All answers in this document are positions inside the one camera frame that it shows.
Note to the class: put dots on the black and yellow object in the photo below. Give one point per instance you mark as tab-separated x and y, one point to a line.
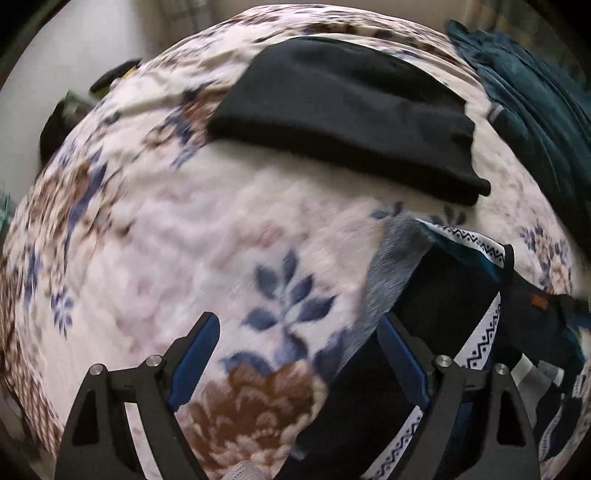
113	76

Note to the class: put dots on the striped patterned knit sweater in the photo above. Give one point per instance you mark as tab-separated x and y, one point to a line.
443	295

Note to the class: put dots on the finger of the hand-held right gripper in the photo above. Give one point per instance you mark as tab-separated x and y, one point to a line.
508	263

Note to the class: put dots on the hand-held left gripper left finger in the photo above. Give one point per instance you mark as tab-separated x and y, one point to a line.
196	355

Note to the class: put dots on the dark teal garment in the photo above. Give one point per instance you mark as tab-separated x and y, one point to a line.
531	92

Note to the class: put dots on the black garment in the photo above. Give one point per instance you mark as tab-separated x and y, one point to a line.
346	106

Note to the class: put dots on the dark bag with green item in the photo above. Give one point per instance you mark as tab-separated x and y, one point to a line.
57	127

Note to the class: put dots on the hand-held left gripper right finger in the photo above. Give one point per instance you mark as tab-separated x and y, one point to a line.
401	355

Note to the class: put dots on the floral fleece blanket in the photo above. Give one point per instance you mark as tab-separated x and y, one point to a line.
184	221

